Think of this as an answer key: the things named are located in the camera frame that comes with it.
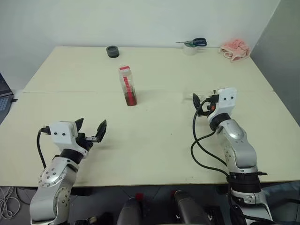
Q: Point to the red and white bottle cap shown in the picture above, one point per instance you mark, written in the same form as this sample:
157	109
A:
124	70

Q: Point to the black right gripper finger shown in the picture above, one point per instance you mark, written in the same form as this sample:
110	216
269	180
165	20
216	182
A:
196	102

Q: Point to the grey laptop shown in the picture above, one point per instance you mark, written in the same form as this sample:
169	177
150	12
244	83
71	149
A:
4	98

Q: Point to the white tape roll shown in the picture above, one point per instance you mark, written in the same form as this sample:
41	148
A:
190	49

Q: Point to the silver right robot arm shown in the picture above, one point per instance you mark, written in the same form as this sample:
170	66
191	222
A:
239	150

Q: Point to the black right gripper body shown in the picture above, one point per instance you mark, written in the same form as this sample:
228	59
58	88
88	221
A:
208	106

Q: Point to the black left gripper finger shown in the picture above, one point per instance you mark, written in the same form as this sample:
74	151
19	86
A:
102	130
79	124

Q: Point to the clear plastic bottle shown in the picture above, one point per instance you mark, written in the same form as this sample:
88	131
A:
129	91

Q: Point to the dark rounded shape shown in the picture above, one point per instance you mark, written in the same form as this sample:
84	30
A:
130	212
188	208

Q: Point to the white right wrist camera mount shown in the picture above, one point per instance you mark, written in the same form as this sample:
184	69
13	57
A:
226	99

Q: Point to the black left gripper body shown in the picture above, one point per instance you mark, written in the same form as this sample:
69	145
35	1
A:
84	142

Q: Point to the pink cloth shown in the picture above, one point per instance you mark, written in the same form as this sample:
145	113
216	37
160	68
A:
235	50

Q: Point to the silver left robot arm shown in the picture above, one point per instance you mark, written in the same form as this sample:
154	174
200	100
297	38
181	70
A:
54	178

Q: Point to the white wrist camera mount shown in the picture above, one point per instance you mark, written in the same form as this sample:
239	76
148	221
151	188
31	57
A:
226	99
61	132

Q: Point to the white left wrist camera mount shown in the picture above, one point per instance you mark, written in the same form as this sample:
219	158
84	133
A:
61	132

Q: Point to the small red knob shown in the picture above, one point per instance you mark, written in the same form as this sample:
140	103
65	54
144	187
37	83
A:
139	196

